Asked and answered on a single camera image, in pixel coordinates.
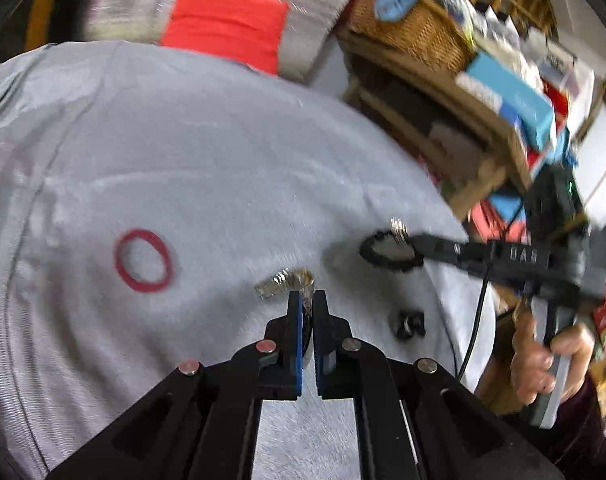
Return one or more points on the small black clip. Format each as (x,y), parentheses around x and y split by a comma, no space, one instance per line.
(409,324)

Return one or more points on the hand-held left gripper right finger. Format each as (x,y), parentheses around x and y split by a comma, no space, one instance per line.
(321,340)

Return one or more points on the red bangle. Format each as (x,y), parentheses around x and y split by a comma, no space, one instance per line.
(119,265)

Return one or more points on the grey table cloth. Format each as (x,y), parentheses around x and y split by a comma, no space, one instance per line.
(183,160)

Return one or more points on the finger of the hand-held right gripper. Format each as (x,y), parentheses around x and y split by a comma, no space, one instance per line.
(453,250)

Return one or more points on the wooden shelf unit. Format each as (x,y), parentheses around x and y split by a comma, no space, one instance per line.
(433,110)

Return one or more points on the wicker basket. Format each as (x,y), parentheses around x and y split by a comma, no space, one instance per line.
(413,30)

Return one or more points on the light blue box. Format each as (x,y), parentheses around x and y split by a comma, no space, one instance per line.
(513,95)

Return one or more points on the person's right hand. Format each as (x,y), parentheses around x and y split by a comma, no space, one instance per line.
(533,355)

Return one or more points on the grey and red cushion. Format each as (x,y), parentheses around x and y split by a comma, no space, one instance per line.
(313,5)

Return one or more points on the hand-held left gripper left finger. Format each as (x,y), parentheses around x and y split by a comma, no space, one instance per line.
(296,340)

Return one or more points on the person's right forearm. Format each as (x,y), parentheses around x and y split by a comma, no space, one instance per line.
(588,420)

